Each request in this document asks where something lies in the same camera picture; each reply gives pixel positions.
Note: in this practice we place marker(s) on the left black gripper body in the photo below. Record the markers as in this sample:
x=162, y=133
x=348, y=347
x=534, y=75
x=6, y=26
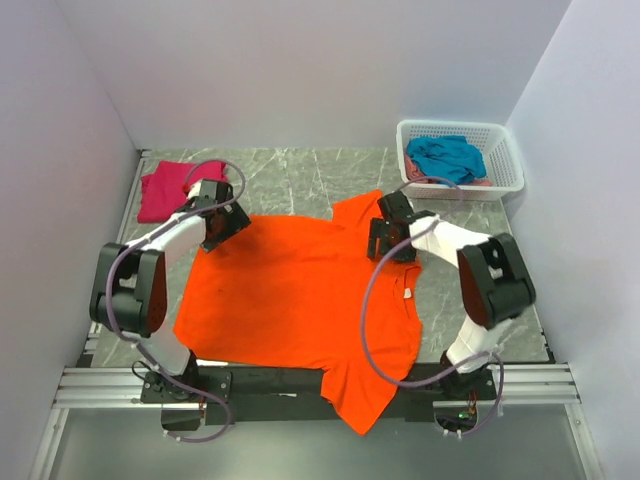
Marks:
x=232, y=224

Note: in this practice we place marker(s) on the black base bar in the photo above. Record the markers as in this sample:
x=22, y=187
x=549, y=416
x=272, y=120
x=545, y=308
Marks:
x=282, y=394

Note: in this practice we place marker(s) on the white plastic basket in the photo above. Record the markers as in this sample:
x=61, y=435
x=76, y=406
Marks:
x=500, y=156

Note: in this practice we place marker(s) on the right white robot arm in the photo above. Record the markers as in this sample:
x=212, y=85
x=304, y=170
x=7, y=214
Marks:
x=496, y=286

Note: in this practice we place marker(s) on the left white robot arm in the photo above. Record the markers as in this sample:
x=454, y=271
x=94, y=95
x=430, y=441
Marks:
x=130, y=293

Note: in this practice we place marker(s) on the folded magenta t shirt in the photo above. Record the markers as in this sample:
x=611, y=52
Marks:
x=165, y=190

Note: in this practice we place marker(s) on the orange t shirt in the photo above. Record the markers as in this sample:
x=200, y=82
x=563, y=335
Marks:
x=293, y=292

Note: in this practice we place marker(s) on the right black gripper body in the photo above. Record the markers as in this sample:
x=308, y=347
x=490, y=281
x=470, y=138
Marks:
x=380, y=229

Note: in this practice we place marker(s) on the pink t shirt in basket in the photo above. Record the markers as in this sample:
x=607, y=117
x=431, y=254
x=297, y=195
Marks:
x=414, y=172

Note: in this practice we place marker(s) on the blue t shirt in basket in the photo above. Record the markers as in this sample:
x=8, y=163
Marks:
x=448, y=157

